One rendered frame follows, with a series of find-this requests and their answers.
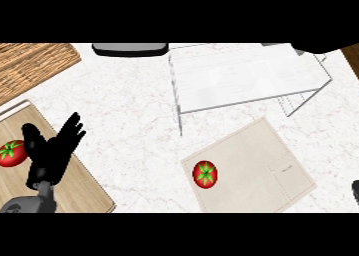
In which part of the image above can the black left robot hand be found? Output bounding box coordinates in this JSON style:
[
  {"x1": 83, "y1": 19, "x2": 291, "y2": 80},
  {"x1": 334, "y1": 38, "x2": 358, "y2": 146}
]
[{"x1": 21, "y1": 111, "x2": 87, "y2": 190}]

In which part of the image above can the beige placemat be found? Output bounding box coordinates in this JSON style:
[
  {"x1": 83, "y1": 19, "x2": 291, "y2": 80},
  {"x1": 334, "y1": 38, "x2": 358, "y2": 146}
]
[{"x1": 179, "y1": 116, "x2": 319, "y2": 213}]

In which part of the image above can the wooden cutting board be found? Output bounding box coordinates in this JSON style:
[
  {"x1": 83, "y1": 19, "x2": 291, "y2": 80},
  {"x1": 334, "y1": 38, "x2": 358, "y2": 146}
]
[{"x1": 0, "y1": 99, "x2": 117, "y2": 214}]

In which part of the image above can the red tomato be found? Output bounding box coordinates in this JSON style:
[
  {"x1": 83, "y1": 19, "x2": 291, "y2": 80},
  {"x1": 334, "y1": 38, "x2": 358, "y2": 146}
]
[
  {"x1": 0, "y1": 139, "x2": 30, "y2": 168},
  {"x1": 192, "y1": 160, "x2": 219, "y2": 190}
]

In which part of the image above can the dark grey appliance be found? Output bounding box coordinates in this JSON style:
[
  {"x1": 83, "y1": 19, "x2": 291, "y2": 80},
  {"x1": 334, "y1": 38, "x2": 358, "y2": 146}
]
[{"x1": 90, "y1": 43, "x2": 170, "y2": 58}]

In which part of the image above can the brown wooden panel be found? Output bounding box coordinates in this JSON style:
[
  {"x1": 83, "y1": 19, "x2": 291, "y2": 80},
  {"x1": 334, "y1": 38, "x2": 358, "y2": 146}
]
[{"x1": 340, "y1": 43, "x2": 359, "y2": 84}]

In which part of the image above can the black appliance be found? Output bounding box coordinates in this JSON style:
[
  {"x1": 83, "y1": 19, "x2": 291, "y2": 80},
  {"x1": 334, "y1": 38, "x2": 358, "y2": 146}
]
[{"x1": 260, "y1": 43, "x2": 359, "y2": 56}]

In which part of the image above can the white tiered wire shelf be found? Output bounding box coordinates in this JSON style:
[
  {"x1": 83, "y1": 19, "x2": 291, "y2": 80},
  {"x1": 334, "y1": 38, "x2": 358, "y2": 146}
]
[{"x1": 167, "y1": 43, "x2": 334, "y2": 138}]

